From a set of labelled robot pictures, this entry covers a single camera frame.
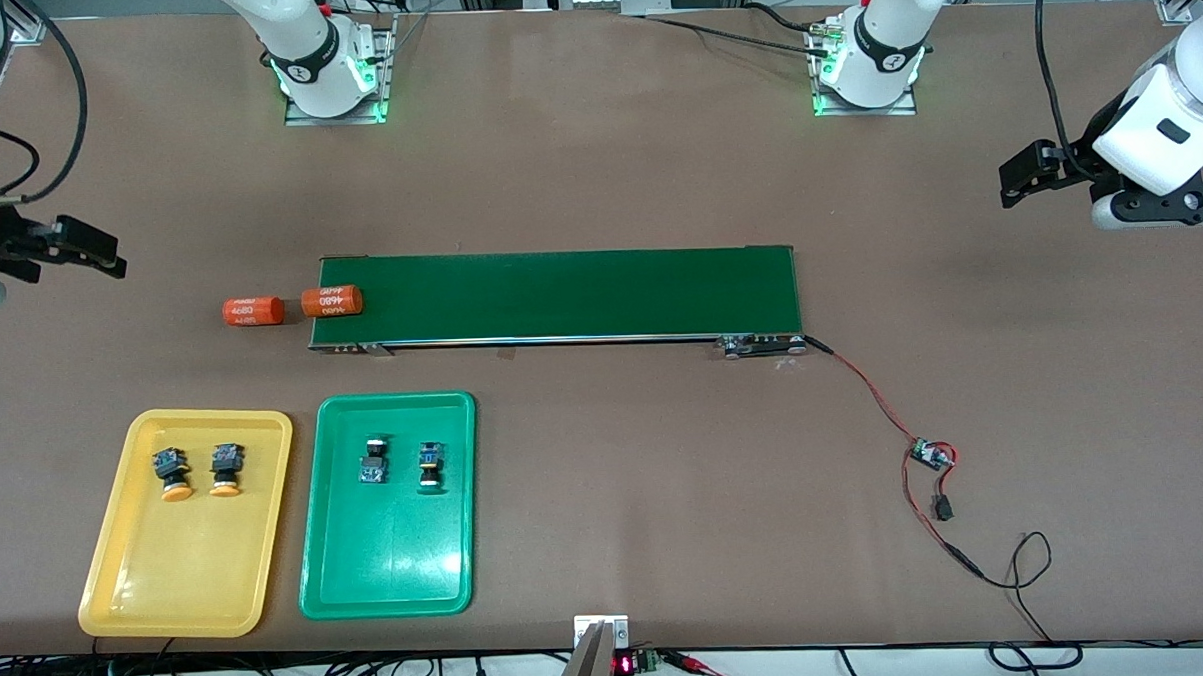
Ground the orange 4680 cylinder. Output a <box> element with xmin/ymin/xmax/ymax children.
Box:
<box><xmin>301</xmin><ymin>284</ymin><xmax>365</xmax><ymax>319</ymax></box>
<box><xmin>222</xmin><ymin>296</ymin><xmax>286</xmax><ymax>328</ymax></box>

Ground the yellow mushroom push button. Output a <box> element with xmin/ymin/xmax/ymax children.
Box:
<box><xmin>152</xmin><ymin>446</ymin><xmax>193</xmax><ymax>504</ymax></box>
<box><xmin>210</xmin><ymin>443</ymin><xmax>245</xmax><ymax>499</ymax></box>

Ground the yellow plastic tray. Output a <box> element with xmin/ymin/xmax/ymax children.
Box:
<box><xmin>71</xmin><ymin>405</ymin><xmax>301</xmax><ymax>642</ymax></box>

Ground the green plastic tray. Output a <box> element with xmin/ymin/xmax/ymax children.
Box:
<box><xmin>291</xmin><ymin>389</ymin><xmax>484</xmax><ymax>622</ymax></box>

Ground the green conveyor belt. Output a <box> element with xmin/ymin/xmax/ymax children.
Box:
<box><xmin>305</xmin><ymin>239</ymin><xmax>808</xmax><ymax>375</ymax></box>

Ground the red clip lead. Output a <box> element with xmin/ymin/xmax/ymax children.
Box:
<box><xmin>663</xmin><ymin>649</ymin><xmax>746</xmax><ymax>676</ymax></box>

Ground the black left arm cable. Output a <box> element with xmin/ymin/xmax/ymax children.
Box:
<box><xmin>1035</xmin><ymin>0</ymin><xmax>1097</xmax><ymax>176</ymax></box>

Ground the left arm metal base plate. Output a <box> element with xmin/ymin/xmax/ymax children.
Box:
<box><xmin>808</xmin><ymin>17</ymin><xmax>920</xmax><ymax>120</ymax></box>

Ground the red black motor wire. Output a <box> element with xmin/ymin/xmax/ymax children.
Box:
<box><xmin>805</xmin><ymin>331</ymin><xmax>926</xmax><ymax>452</ymax></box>

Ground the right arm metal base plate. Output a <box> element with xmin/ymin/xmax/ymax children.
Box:
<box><xmin>282</xmin><ymin>13</ymin><xmax>401</xmax><ymax>128</ymax></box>

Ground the black base cable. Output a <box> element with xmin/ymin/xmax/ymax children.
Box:
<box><xmin>640</xmin><ymin>0</ymin><xmax>833</xmax><ymax>65</ymax></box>

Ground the thin black cable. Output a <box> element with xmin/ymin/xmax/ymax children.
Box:
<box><xmin>979</xmin><ymin>529</ymin><xmax>1084</xmax><ymax>672</ymax></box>

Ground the red power wire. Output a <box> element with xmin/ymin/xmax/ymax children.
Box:
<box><xmin>902</xmin><ymin>455</ymin><xmax>986</xmax><ymax>580</ymax></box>

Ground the grey metal camera bracket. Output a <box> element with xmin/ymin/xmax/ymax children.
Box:
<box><xmin>546</xmin><ymin>613</ymin><xmax>632</xmax><ymax>676</ymax></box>

